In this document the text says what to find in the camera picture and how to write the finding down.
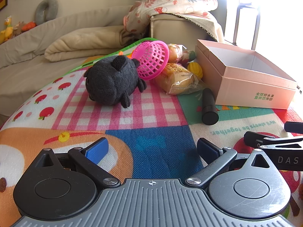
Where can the floral quilt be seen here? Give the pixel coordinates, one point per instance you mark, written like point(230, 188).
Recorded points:
point(177, 0)

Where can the beige woven cloth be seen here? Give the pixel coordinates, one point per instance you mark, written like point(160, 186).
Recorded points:
point(206, 22)

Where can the red and green toy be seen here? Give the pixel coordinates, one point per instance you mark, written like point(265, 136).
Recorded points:
point(190, 55)

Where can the grey neck pillow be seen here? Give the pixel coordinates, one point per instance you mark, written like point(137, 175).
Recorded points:
point(40, 11)

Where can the bread packet with orange label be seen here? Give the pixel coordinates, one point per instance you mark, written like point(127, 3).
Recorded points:
point(177, 79)

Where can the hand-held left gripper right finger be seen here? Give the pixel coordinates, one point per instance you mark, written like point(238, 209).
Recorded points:
point(208, 148)

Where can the pink plastic basket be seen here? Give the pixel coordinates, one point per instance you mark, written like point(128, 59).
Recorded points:
point(140, 50)

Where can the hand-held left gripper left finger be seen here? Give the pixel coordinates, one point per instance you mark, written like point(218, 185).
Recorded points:
point(97, 149)

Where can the beige sofa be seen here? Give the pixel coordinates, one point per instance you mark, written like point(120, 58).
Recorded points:
point(23, 75)

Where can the orange plush toy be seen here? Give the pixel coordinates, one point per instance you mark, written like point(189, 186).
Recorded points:
point(28, 26)

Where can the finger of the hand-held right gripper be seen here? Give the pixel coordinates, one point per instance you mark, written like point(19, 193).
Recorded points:
point(254, 138)
point(294, 126)

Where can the brown plush toy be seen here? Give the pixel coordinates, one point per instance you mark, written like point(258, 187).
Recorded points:
point(19, 28)

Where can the yellow pastry snack packet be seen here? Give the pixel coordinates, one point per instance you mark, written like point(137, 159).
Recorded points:
point(175, 52)

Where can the yellow duck plush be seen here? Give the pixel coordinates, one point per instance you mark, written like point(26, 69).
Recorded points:
point(8, 32)

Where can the yellow toy corn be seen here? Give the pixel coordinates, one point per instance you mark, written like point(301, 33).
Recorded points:
point(196, 70)

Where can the black cylinder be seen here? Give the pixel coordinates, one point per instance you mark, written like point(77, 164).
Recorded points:
point(209, 108)

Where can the beige folded blanket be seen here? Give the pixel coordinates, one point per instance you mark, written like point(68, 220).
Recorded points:
point(82, 45)

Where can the colourful printed play mat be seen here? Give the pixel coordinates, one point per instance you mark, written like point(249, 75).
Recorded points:
point(151, 113)

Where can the black plush toy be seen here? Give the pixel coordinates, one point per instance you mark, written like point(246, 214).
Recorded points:
point(111, 80)

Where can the pink cardboard box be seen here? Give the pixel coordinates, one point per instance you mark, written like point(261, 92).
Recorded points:
point(248, 87)

